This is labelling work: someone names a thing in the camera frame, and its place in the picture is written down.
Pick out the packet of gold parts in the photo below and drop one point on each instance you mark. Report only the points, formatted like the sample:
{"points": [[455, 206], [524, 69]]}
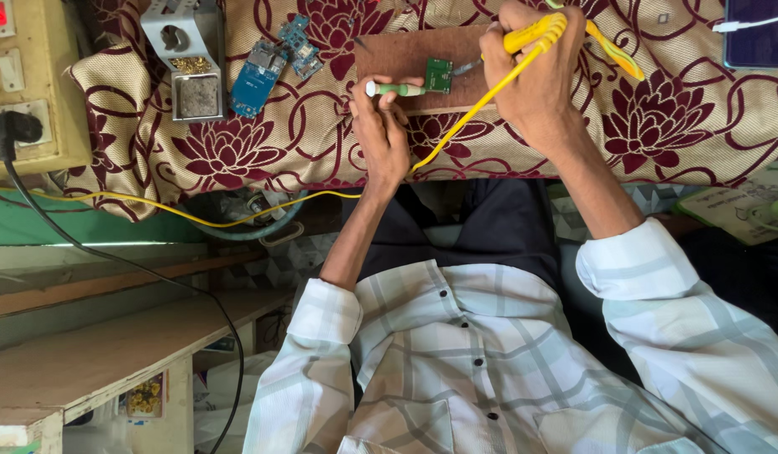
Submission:
{"points": [[145, 396]]}

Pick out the wooden bench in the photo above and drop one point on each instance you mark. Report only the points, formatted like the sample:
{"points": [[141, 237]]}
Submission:
{"points": [[99, 353]]}

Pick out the small blue circuit board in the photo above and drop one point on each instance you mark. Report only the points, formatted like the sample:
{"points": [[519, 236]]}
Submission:
{"points": [[300, 47]]}

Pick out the person's dark trousers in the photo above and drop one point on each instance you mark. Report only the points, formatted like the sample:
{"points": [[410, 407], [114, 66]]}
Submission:
{"points": [[489, 233]]}

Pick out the dark blue phone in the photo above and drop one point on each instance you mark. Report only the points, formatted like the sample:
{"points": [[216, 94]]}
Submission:
{"points": [[757, 38]]}

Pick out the yellow soldering iron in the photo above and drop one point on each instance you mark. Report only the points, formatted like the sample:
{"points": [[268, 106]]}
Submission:
{"points": [[530, 33]]}

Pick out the grey metal soldering stand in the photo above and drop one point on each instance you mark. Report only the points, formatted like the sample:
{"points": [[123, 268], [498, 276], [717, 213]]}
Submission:
{"points": [[196, 38]]}

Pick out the brown wooden work board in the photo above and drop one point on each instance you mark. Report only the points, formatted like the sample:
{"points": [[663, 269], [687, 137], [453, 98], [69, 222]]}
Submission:
{"points": [[414, 53]]}

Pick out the printed paper packet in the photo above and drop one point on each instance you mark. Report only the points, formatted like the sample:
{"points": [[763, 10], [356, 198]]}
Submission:
{"points": [[735, 208]]}

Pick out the person's left hand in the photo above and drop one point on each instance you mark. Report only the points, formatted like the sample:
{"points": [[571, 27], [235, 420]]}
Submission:
{"points": [[379, 139]]}

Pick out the person's checked white shirt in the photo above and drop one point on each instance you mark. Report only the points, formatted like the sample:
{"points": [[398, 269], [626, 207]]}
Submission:
{"points": [[489, 378]]}

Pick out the beige maroon floral cloth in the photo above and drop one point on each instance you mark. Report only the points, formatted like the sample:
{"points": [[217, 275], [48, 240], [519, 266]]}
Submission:
{"points": [[666, 126]]}

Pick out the beige electrical switchboard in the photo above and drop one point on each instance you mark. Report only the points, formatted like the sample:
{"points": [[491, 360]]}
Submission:
{"points": [[39, 69]]}

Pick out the yellow green hand tool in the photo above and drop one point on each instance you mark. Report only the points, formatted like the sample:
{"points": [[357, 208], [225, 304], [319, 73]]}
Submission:
{"points": [[616, 53]]}

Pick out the white plastic bag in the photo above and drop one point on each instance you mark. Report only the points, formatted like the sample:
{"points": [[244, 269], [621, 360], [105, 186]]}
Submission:
{"points": [[228, 397]]}

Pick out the large blue circuit board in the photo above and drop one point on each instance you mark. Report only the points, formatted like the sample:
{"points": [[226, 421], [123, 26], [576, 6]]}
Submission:
{"points": [[255, 79]]}

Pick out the person's right hand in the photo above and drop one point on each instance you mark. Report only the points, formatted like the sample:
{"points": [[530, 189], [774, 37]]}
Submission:
{"points": [[540, 88]]}

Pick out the small green circuit board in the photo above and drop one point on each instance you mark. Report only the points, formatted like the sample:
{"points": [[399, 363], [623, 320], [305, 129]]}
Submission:
{"points": [[439, 75]]}

